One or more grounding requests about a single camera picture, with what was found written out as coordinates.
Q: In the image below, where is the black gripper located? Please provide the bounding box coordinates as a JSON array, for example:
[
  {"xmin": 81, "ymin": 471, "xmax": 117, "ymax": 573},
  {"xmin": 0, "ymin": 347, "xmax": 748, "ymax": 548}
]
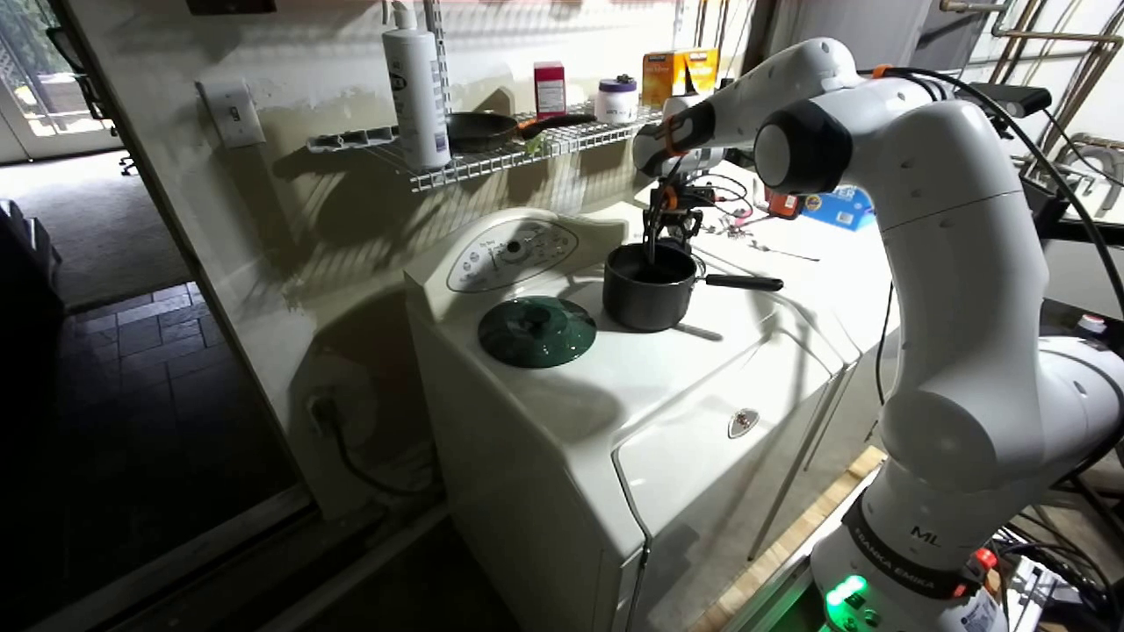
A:
[{"xmin": 641, "ymin": 153, "xmax": 716, "ymax": 271}]

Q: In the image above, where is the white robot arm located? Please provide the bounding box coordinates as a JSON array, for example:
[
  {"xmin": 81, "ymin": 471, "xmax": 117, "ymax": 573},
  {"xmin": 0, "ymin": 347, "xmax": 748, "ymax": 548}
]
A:
[{"xmin": 633, "ymin": 38, "xmax": 1124, "ymax": 632}]

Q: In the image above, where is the green round pot lid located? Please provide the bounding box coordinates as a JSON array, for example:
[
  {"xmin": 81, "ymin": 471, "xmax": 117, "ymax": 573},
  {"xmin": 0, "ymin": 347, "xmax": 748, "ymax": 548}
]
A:
[{"xmin": 479, "ymin": 293, "xmax": 596, "ymax": 368}]

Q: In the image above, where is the white jar with blue lid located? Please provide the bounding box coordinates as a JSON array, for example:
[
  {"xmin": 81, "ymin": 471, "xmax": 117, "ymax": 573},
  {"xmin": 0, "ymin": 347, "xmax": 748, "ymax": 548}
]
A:
[{"xmin": 593, "ymin": 74, "xmax": 638, "ymax": 124}]

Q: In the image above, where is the yellow box on shelf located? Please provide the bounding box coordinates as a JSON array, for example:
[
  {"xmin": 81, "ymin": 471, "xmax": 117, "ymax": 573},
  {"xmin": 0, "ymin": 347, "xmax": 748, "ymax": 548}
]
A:
[{"xmin": 638, "ymin": 49, "xmax": 721, "ymax": 107}]

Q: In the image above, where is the red and white small box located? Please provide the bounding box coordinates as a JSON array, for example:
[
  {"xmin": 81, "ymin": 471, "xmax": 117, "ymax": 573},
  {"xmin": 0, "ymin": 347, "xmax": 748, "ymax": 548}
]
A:
[{"xmin": 533, "ymin": 62, "xmax": 564, "ymax": 117}]

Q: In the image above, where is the white dryer machine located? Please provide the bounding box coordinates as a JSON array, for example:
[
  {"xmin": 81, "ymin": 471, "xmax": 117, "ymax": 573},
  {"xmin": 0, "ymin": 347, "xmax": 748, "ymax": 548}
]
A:
[{"xmin": 585, "ymin": 220, "xmax": 896, "ymax": 563}]

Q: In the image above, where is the white washing machine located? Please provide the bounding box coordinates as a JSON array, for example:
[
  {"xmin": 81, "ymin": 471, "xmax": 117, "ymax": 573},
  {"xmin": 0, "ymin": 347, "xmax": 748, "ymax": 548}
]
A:
[{"xmin": 404, "ymin": 201, "xmax": 851, "ymax": 632}]

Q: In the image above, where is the blue and white box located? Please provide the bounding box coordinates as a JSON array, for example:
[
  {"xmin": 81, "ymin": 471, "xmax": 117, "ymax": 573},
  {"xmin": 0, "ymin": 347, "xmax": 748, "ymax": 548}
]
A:
[{"xmin": 805, "ymin": 187, "xmax": 874, "ymax": 232}]

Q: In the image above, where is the black pan on shelf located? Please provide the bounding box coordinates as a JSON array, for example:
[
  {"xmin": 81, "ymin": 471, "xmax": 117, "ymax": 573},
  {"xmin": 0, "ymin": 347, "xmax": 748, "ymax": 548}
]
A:
[{"xmin": 447, "ymin": 113, "xmax": 517, "ymax": 153}]

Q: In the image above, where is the tall white spray bottle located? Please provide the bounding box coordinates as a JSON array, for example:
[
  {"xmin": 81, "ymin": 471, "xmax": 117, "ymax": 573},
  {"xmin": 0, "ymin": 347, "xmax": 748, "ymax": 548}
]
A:
[{"xmin": 383, "ymin": 0, "xmax": 449, "ymax": 172}]

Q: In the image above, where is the dark metal pot with handle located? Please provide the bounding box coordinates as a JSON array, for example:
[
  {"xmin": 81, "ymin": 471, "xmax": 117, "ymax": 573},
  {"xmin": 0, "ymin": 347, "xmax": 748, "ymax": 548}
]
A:
[{"xmin": 602, "ymin": 242, "xmax": 782, "ymax": 332}]

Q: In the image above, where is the white wire wall shelf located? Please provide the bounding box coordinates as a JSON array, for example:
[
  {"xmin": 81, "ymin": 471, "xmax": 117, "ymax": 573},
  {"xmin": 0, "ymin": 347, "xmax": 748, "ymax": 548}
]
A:
[{"xmin": 304, "ymin": 113, "xmax": 660, "ymax": 194}]

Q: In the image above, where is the black power plug and cord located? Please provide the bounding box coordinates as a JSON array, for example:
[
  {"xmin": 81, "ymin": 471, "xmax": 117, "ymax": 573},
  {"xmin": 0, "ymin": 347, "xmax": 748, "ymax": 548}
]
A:
[{"xmin": 304, "ymin": 394, "xmax": 440, "ymax": 503}]

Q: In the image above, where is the black camera on tripod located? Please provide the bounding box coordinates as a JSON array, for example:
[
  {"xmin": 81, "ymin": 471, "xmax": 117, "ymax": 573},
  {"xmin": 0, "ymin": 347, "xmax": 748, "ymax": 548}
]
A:
[{"xmin": 981, "ymin": 83, "xmax": 1051, "ymax": 120}]

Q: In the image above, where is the white wall outlet plate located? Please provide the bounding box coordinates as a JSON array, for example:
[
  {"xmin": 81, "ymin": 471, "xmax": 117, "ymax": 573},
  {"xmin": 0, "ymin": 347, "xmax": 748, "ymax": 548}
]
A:
[{"xmin": 199, "ymin": 79, "xmax": 264, "ymax": 148}]

